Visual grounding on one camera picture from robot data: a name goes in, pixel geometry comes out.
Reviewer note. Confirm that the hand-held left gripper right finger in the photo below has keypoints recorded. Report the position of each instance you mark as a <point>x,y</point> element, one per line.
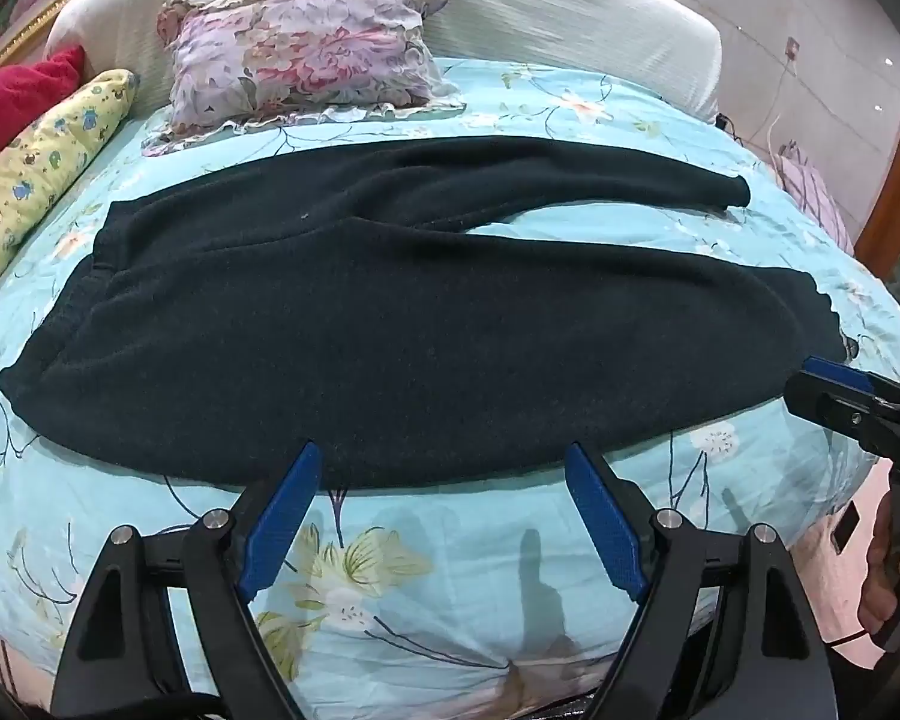
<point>604,517</point>

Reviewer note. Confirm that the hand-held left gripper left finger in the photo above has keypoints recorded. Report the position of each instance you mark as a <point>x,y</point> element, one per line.
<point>281,517</point>

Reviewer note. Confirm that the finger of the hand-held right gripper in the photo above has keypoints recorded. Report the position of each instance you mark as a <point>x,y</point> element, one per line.
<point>840,373</point>
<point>825,405</point>

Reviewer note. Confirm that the black pants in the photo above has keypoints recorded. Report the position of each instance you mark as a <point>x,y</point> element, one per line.
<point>390,330</point>

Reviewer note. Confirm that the person's right hand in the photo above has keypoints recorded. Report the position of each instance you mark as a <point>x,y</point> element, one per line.
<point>881,555</point>

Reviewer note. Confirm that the blue floral bed sheet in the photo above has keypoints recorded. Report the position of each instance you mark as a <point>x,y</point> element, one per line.
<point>450,585</point>

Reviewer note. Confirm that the purple striped cloth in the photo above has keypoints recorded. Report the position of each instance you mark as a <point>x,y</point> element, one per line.
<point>817,191</point>

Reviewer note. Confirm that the wooden cabinet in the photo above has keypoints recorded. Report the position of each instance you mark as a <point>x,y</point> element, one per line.
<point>892,187</point>

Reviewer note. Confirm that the yellow printed pillow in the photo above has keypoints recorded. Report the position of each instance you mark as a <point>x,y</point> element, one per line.
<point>41,157</point>

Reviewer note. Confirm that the white padded headboard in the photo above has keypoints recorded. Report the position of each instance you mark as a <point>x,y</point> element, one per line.
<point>555,7</point>

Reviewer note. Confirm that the purple floral ruffled pillow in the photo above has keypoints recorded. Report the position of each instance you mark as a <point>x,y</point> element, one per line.
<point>300,52</point>

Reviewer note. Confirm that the red pillow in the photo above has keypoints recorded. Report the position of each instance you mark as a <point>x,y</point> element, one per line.
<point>15,101</point>

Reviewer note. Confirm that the wall socket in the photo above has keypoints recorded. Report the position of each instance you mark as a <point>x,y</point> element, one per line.
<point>795,50</point>

